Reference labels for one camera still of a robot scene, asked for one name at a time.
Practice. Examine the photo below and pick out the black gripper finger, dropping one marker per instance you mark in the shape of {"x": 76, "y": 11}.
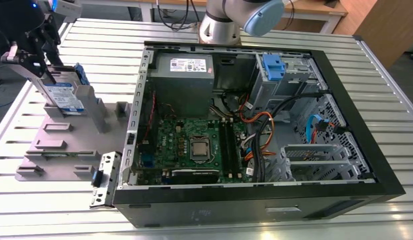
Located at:
{"x": 31, "y": 60}
{"x": 52, "y": 37}

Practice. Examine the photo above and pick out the hard disk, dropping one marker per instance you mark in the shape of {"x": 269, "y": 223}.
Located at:
{"x": 64, "y": 97}
{"x": 273, "y": 67}

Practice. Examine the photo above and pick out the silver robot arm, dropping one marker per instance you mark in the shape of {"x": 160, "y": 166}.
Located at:
{"x": 218, "y": 27}

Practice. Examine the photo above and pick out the metal disk bay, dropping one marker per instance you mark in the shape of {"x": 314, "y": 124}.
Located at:
{"x": 313, "y": 150}

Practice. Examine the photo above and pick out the grey parts rack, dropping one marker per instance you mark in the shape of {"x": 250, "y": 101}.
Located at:
{"x": 79, "y": 140}

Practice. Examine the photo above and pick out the grey power supply unit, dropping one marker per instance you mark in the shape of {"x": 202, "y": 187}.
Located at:
{"x": 178, "y": 90}

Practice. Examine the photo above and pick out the green motherboard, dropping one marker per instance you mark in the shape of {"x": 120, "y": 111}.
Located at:
{"x": 172, "y": 140}

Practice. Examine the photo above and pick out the metal CPU socket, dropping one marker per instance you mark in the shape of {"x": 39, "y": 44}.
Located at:
{"x": 189, "y": 150}

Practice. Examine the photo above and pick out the silver CPU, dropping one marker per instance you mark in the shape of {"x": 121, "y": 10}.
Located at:
{"x": 200, "y": 149}

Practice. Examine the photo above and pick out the black graphics card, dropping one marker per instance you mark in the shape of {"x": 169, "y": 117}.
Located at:
{"x": 194, "y": 175}

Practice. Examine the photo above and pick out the black RAM slot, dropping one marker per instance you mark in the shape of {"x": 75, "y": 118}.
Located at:
{"x": 224, "y": 147}
{"x": 234, "y": 150}

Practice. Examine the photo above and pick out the metal drive cage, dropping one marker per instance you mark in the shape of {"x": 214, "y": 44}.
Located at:
{"x": 269, "y": 90}

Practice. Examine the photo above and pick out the wooden top desk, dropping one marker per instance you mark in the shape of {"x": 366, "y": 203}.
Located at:
{"x": 313, "y": 11}

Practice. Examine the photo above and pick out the black PC case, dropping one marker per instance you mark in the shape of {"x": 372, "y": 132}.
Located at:
{"x": 258, "y": 205}

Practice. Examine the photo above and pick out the wooden cabinet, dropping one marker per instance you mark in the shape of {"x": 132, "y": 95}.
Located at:
{"x": 386, "y": 27}

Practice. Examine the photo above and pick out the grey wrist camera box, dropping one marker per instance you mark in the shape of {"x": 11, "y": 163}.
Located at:
{"x": 64, "y": 11}

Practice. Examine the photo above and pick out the metal bracket with blue latch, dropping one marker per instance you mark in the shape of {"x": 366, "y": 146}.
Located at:
{"x": 106, "y": 172}

